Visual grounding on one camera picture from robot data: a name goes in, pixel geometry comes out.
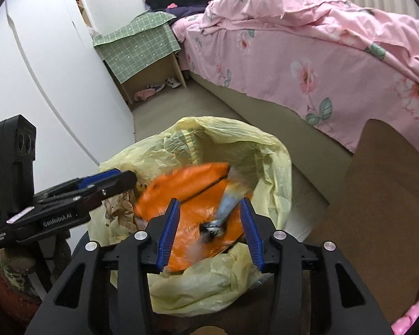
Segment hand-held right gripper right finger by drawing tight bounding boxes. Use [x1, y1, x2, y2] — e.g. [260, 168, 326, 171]
[240, 197, 393, 335]

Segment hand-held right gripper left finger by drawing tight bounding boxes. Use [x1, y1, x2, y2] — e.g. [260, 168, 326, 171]
[24, 198, 181, 335]

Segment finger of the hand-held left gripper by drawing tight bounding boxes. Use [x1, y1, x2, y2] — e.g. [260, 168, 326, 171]
[37, 168, 123, 202]
[45, 170, 138, 213]

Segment blue grey wrapper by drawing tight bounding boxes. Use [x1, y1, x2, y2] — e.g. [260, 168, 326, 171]
[199, 167, 245, 243]

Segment orange snack bag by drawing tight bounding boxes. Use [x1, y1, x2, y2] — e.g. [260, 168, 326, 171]
[134, 162, 252, 274]

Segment yellow plastic bag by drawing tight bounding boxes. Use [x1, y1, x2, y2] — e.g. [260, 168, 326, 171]
[87, 116, 294, 316]

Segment pile of snack wrappers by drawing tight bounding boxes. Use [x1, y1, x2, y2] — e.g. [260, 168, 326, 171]
[393, 284, 419, 335]

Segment crumpled brown paper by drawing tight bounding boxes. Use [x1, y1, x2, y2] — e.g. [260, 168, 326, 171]
[105, 188, 151, 238]

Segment pink slippers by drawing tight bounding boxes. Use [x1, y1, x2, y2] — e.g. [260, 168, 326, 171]
[134, 88, 155, 102]

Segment white wardrobe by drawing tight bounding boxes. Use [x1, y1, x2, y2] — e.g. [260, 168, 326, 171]
[0, 0, 137, 224]

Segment wooden nightstand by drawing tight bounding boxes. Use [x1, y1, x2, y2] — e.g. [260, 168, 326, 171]
[103, 51, 187, 105]

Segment green checked cloth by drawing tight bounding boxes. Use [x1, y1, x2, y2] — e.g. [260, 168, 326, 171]
[92, 10, 181, 85]

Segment bed with pink floral sheet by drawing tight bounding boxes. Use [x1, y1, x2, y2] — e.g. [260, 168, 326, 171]
[169, 0, 419, 168]

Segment pink floral duvet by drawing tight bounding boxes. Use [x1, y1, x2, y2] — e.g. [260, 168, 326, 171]
[199, 0, 419, 88]

